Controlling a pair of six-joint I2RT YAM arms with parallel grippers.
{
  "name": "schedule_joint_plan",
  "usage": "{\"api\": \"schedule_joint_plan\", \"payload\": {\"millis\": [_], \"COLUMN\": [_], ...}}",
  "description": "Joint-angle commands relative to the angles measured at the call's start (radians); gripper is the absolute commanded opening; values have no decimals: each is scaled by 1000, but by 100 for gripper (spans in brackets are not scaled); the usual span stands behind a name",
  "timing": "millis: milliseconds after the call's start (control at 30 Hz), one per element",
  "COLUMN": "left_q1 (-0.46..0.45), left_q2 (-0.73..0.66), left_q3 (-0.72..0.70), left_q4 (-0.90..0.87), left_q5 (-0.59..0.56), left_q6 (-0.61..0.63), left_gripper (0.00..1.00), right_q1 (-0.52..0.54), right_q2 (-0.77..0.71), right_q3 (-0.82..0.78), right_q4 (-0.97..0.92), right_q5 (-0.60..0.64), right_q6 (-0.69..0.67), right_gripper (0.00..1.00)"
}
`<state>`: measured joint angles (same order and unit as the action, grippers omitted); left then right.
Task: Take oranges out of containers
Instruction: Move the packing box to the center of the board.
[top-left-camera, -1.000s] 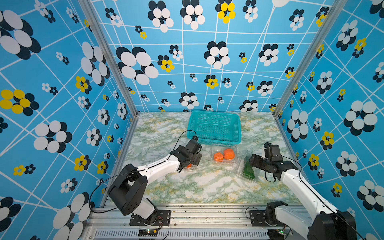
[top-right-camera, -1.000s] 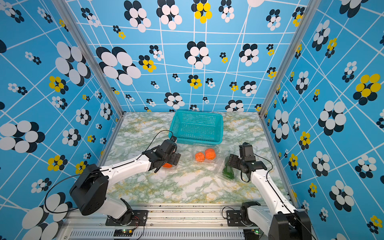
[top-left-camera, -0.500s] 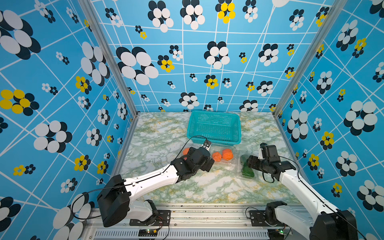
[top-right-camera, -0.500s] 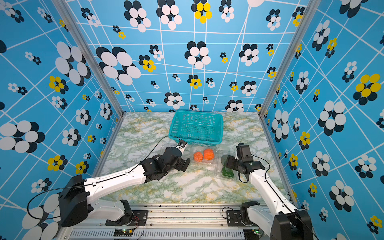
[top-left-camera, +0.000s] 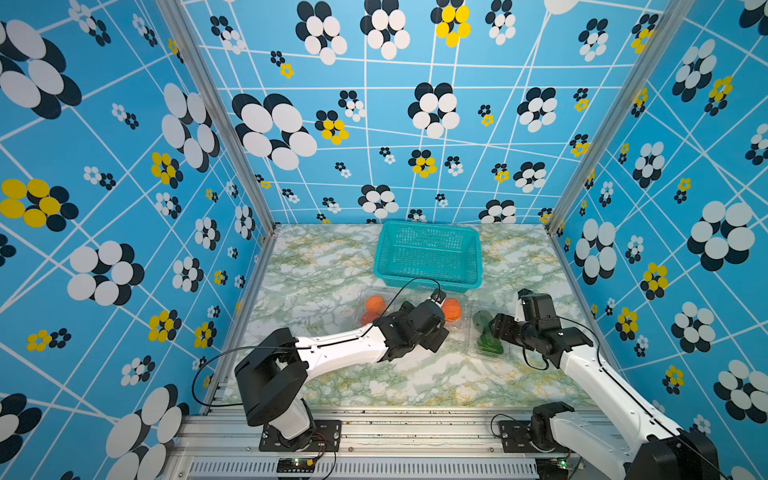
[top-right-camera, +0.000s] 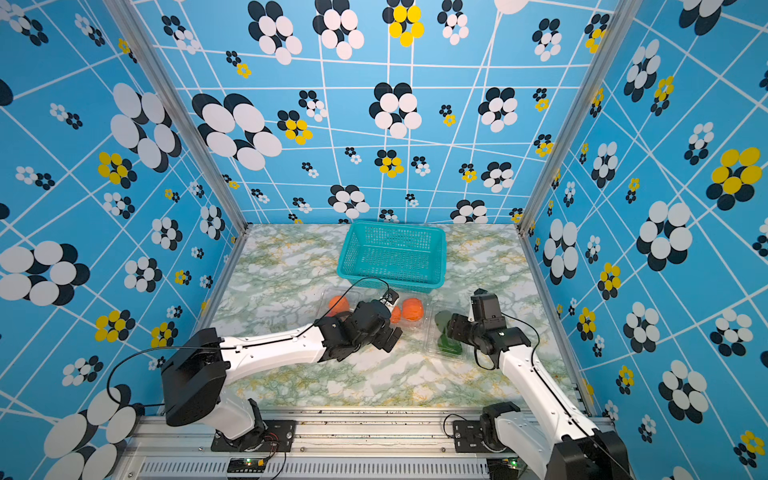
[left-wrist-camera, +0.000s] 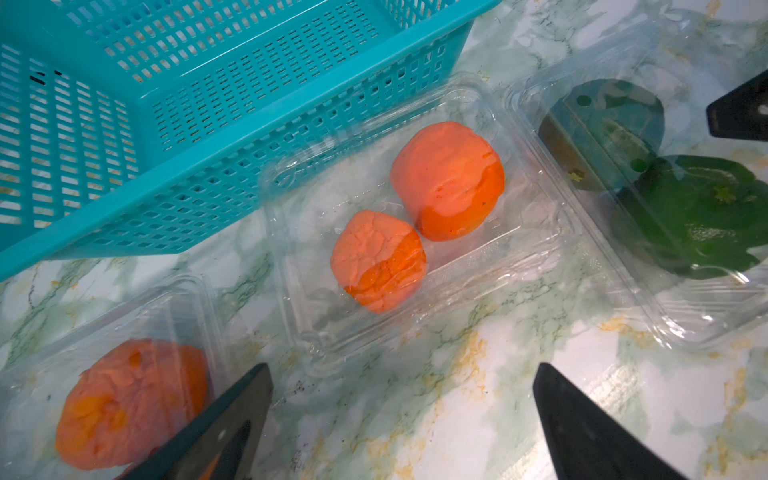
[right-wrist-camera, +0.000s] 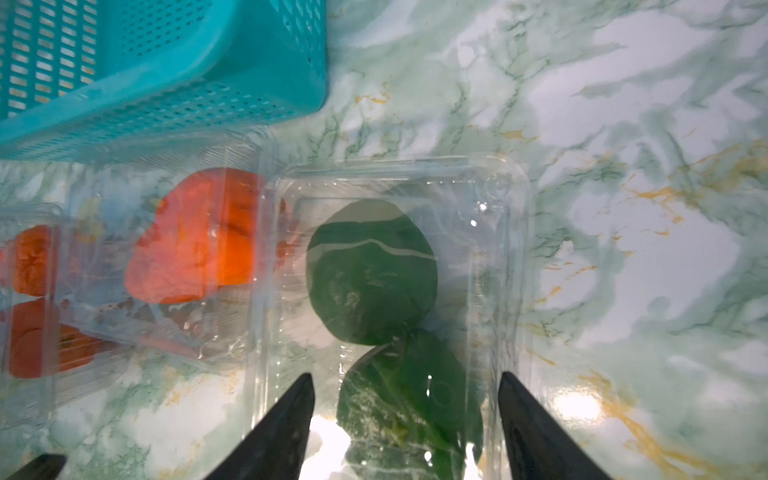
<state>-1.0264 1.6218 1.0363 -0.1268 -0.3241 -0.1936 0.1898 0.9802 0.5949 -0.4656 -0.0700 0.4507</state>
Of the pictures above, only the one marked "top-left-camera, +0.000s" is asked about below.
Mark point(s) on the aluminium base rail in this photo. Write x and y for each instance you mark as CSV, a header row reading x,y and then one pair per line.
x,y
374,443

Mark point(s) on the aluminium corner post left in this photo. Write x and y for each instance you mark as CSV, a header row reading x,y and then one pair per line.
x,y
175,18

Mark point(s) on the green circuit board right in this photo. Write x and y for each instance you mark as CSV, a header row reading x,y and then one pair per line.
x,y
552,469

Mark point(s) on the green circuit board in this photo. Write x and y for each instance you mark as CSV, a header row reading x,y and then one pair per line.
x,y
552,469
296,466

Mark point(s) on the green fruit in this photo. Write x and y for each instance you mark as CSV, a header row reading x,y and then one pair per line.
x,y
490,346
481,321

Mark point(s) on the teal plastic basket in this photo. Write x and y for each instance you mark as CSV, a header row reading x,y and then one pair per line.
x,y
419,252

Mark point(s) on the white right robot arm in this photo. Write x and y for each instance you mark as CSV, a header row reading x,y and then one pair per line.
x,y
650,445

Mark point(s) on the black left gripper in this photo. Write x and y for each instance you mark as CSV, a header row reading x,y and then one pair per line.
x,y
437,337

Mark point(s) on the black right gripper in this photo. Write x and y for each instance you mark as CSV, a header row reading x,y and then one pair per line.
x,y
501,326

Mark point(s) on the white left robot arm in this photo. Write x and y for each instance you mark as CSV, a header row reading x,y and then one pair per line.
x,y
270,377

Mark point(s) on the green circuit board left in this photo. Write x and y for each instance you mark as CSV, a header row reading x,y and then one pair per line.
x,y
296,466

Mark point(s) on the orange fruit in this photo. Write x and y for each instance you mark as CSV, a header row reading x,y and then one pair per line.
x,y
369,317
376,304
452,310

